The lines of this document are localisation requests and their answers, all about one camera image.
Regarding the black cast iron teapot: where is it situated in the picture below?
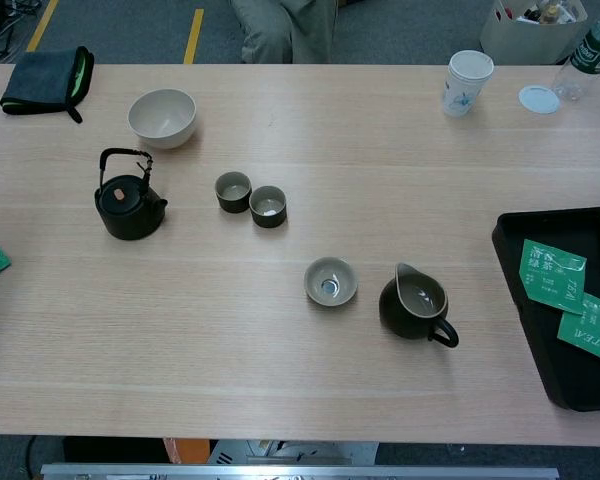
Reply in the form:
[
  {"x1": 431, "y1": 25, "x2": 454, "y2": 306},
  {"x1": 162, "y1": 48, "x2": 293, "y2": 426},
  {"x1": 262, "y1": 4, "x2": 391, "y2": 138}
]
[{"x1": 93, "y1": 147, "x2": 169, "y2": 241}]

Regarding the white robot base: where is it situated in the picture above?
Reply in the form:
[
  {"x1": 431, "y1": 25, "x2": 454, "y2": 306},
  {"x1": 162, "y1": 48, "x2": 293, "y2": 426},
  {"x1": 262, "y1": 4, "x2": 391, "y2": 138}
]
[{"x1": 207, "y1": 439, "x2": 380, "y2": 466}]

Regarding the dark tea cup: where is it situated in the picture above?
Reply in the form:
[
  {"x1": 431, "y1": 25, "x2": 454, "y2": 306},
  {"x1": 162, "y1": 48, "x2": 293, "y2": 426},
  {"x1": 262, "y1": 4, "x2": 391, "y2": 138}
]
[
  {"x1": 214, "y1": 171, "x2": 253, "y2": 214},
  {"x1": 248, "y1": 185, "x2": 289, "y2": 229}
]

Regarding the wide grey tea bowl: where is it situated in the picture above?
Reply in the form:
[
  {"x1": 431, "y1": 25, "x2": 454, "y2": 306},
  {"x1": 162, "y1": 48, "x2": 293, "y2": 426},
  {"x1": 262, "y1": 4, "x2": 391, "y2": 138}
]
[{"x1": 303, "y1": 256, "x2": 359, "y2": 307}]

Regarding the cream ceramic bowl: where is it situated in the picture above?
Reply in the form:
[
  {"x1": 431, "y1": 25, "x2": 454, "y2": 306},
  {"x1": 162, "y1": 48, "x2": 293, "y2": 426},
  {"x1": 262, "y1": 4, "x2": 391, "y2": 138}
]
[{"x1": 127, "y1": 88, "x2": 198, "y2": 151}]

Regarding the person in khaki trousers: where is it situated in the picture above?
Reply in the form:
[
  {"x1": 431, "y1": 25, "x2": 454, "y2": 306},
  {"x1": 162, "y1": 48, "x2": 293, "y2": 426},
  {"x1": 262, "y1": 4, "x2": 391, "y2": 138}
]
[{"x1": 229, "y1": 0, "x2": 340, "y2": 65}]

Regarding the white paper cup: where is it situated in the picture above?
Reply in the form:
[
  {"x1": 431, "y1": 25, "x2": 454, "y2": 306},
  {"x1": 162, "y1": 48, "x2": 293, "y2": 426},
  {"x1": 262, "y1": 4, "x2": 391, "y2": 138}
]
[{"x1": 441, "y1": 49, "x2": 495, "y2": 119}]

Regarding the orange object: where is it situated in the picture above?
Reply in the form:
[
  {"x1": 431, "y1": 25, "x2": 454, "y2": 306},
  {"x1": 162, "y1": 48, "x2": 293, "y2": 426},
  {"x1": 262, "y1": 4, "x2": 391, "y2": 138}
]
[{"x1": 162, "y1": 437, "x2": 211, "y2": 466}]

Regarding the white round lid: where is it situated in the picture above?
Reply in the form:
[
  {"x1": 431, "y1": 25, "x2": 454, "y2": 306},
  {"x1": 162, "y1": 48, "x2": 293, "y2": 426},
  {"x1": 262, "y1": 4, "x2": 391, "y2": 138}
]
[{"x1": 518, "y1": 84, "x2": 561, "y2": 115}]

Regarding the white bag with items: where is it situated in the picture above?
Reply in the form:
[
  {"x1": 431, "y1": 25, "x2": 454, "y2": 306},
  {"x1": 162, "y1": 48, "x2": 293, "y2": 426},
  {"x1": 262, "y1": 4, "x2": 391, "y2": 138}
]
[{"x1": 479, "y1": 0, "x2": 590, "y2": 65}]

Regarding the grey cloth with green trim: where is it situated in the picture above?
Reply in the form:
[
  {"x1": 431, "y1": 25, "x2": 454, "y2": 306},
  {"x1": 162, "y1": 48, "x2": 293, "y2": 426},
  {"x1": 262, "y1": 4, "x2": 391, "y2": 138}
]
[{"x1": 0, "y1": 45, "x2": 96, "y2": 125}]

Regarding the black plastic tray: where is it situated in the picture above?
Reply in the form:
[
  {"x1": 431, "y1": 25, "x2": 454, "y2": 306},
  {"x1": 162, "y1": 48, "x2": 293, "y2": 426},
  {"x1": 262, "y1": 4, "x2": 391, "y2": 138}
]
[{"x1": 490, "y1": 204, "x2": 600, "y2": 413}]

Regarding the clear bottle with green label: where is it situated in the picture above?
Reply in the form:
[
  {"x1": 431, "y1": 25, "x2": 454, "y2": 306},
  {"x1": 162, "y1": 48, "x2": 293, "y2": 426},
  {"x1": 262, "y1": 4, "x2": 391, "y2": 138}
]
[{"x1": 551, "y1": 7, "x2": 600, "y2": 103}]

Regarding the dark pitcher with handle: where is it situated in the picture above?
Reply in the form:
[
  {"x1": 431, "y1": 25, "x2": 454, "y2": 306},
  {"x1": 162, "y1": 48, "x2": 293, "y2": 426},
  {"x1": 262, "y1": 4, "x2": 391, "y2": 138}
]
[{"x1": 378, "y1": 262, "x2": 460, "y2": 349}]

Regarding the aluminium profile rail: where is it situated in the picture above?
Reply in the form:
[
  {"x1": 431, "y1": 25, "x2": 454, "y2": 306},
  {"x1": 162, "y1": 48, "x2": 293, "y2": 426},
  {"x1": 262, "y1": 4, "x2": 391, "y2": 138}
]
[{"x1": 39, "y1": 462, "x2": 560, "y2": 480}]

